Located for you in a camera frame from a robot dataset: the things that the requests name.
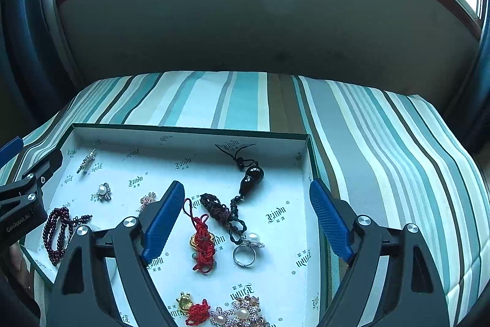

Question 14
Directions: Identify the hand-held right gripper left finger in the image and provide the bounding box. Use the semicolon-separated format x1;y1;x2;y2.
46;180;185;327

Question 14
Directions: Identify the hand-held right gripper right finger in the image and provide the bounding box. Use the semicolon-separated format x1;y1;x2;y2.
309;177;450;327

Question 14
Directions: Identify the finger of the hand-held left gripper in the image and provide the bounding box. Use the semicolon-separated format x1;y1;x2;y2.
0;136;25;169
0;149;64;215

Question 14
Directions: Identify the gold disc chain bracelet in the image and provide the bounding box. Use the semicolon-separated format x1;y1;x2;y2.
137;191;158;213

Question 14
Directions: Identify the dark red bead bracelet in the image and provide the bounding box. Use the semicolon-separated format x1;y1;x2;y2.
43;206;93;267

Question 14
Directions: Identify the long red knot charm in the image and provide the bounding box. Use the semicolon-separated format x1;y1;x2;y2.
183;198;217;272

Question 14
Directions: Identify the oval rhinestone brooch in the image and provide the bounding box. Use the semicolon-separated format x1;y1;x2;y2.
77;149;96;174

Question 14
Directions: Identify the pearl flower brooch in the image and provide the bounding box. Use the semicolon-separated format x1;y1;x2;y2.
91;182;112;202

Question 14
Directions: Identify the green printed-lining box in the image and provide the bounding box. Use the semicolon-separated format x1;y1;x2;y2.
21;123;334;327

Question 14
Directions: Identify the silver pearl ring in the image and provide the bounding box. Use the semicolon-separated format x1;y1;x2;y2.
232;232;265;267

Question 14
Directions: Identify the black gourd pendant necklace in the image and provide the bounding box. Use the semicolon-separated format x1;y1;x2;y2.
200;143;255;245

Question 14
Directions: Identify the short red knot charm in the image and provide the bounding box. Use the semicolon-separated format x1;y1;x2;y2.
175;292;212;325

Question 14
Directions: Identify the striped bedsheet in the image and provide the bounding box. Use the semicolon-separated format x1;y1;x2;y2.
0;70;484;327

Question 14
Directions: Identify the dark blue curtain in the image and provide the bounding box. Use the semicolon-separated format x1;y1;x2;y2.
0;0;77;144
471;0;490;155

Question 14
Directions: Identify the pearl cluster brooch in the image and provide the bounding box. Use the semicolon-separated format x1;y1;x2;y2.
209;294;272;327

